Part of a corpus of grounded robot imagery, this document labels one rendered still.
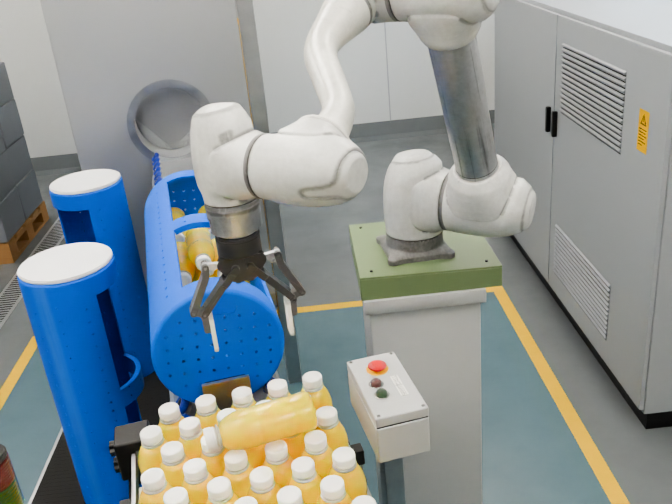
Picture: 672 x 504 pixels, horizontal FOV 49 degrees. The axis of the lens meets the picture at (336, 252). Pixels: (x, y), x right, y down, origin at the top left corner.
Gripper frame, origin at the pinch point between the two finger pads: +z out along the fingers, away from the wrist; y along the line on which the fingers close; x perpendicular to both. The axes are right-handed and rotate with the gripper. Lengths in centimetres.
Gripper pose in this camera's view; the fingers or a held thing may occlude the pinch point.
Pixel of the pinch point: (253, 334)
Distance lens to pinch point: 132.9
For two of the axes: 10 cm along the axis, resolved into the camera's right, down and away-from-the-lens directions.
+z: 0.9, 9.0, 4.2
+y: -9.6, 1.8, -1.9
